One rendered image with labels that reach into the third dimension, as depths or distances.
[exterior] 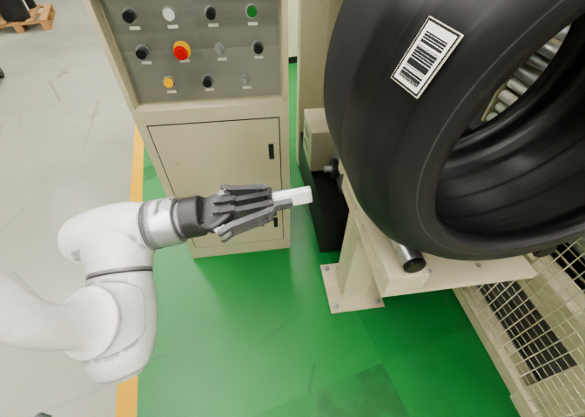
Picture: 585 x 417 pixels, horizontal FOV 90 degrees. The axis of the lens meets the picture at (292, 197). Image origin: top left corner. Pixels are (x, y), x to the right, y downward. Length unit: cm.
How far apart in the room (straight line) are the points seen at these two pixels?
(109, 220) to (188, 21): 69
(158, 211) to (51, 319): 20
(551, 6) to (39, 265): 217
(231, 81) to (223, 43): 12
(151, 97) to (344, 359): 130
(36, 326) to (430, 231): 52
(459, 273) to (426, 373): 83
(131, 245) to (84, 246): 7
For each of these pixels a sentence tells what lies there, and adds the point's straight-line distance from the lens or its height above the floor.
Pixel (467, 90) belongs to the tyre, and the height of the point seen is 127.
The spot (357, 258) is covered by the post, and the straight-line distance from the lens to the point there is 128.
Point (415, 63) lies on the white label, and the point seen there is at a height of 129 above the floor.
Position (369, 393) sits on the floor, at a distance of 146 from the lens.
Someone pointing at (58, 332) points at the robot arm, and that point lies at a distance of 49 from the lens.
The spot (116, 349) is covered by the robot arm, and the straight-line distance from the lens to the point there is 55.
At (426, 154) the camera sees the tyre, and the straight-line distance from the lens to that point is 37.
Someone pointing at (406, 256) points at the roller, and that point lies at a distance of 62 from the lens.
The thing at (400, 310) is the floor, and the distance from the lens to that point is 162.
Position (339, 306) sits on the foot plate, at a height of 1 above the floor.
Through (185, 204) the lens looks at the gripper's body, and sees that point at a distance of 54.
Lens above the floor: 140
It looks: 45 degrees down
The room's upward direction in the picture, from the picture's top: straight up
